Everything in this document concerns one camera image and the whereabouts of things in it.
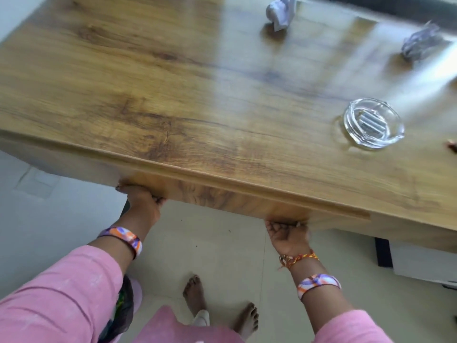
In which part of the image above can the patterned wrist bangle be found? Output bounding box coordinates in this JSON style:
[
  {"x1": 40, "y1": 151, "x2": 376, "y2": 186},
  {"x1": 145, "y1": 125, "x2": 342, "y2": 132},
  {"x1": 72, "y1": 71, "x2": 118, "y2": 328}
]
[
  {"x1": 97, "y1": 226, "x2": 143, "y2": 260},
  {"x1": 297, "y1": 274, "x2": 342, "y2": 301}
]

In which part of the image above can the orange thread bracelet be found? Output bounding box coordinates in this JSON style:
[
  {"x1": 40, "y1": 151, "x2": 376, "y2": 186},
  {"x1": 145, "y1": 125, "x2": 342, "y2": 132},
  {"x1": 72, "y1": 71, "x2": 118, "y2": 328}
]
[{"x1": 278, "y1": 250, "x2": 319, "y2": 270}]

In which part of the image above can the pink sleeve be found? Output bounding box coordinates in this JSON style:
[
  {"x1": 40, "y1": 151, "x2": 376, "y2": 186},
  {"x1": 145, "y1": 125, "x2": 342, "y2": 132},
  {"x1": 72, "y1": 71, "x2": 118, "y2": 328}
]
[
  {"x1": 0, "y1": 245, "x2": 124, "y2": 343},
  {"x1": 312, "y1": 310, "x2": 393, "y2": 343}
]

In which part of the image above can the person's left hand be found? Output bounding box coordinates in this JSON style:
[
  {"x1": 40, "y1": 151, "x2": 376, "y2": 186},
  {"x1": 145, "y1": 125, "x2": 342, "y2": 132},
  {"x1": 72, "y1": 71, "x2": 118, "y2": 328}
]
[{"x1": 115, "y1": 179, "x2": 167, "y2": 232}]

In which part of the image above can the pink tunic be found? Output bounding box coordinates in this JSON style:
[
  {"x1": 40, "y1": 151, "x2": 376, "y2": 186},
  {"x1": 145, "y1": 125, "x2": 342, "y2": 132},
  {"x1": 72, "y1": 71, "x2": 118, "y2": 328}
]
[{"x1": 134, "y1": 305, "x2": 245, "y2": 343}]

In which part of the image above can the pink left sleeve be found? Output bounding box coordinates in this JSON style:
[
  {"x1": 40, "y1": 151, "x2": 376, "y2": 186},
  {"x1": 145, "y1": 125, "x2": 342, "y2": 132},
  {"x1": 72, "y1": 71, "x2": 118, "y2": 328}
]
[{"x1": 0, "y1": 245, "x2": 124, "y2": 343}]

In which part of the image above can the person's left forearm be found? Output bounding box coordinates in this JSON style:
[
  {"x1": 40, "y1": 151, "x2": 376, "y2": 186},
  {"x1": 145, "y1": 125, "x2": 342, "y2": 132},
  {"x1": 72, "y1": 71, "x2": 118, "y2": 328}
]
[{"x1": 87, "y1": 224, "x2": 150, "y2": 272}]

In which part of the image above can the pink trash bin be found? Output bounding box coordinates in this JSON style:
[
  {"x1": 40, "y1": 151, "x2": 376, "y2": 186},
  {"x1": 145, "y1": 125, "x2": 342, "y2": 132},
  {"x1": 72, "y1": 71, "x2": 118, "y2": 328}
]
[{"x1": 98, "y1": 274, "x2": 143, "y2": 343}]

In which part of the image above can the patterned right wrist bangle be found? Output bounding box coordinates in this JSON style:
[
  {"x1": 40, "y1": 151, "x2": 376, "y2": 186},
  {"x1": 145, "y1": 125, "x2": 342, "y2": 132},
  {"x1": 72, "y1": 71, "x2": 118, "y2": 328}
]
[{"x1": 297, "y1": 274, "x2": 342, "y2": 301}]

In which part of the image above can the person's right hand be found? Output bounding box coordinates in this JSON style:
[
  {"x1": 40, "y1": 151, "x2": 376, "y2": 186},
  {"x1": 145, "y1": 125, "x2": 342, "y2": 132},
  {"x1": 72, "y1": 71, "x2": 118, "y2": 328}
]
[{"x1": 265, "y1": 218, "x2": 316, "y2": 261}]

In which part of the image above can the white glue stick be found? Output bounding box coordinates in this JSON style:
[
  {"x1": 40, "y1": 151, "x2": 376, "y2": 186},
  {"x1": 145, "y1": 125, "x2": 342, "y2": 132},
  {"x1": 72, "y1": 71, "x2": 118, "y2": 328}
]
[{"x1": 358, "y1": 111, "x2": 388, "y2": 127}]

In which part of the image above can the clear glass ashtray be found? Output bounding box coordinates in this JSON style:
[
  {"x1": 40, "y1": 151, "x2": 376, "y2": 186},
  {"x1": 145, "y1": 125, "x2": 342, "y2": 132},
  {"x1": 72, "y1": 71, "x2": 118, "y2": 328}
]
[{"x1": 343, "y1": 98, "x2": 405, "y2": 150}]

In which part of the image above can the white paper ball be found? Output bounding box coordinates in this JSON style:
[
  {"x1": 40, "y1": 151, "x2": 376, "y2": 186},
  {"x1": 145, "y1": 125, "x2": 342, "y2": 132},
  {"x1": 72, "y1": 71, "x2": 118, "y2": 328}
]
[{"x1": 266, "y1": 0, "x2": 297, "y2": 32}]

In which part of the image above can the pink right sleeve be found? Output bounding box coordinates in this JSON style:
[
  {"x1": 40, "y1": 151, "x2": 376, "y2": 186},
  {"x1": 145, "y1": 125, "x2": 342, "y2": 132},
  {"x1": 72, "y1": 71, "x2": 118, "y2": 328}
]
[{"x1": 312, "y1": 310, "x2": 393, "y2": 343}]

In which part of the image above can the wooden drawer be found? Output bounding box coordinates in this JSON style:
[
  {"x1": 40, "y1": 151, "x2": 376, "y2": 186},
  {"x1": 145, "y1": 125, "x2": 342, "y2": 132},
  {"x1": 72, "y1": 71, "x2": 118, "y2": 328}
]
[{"x1": 0, "y1": 130, "x2": 372, "y2": 231}]

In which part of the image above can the person's bare foot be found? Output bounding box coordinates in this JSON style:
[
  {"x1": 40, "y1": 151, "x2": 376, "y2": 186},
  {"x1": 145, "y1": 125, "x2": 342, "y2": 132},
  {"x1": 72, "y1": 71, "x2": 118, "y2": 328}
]
[
  {"x1": 234, "y1": 302, "x2": 259, "y2": 340},
  {"x1": 182, "y1": 274, "x2": 207, "y2": 317}
]

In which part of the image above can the patterned left wrist bangle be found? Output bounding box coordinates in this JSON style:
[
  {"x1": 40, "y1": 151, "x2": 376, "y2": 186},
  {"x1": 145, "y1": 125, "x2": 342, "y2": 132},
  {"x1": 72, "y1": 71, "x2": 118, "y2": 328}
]
[{"x1": 97, "y1": 226, "x2": 143, "y2": 260}]

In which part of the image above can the person's right forearm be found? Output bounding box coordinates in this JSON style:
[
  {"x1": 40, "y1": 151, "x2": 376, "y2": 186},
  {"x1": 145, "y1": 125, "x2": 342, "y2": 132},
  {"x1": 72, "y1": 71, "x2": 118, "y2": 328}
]
[{"x1": 285, "y1": 257, "x2": 343, "y2": 333}]

